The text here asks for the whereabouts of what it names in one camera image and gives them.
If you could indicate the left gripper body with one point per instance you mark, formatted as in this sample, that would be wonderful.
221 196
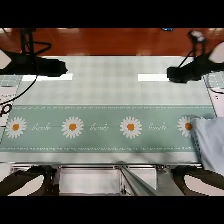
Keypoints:
51 67

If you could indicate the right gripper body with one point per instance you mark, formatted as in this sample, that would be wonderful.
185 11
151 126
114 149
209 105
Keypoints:
183 74

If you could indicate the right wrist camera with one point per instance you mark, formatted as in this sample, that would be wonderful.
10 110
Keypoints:
197 36

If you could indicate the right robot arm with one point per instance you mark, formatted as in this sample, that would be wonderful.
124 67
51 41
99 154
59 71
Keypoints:
213 68

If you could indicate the silver frame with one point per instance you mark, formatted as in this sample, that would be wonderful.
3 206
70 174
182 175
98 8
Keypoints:
100 180

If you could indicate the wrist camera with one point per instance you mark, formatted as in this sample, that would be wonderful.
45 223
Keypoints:
27 40
197 36

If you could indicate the grey shirt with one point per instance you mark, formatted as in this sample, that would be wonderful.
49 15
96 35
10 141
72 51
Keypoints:
211 143

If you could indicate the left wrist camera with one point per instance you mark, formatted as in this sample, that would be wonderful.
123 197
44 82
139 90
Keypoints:
27 40

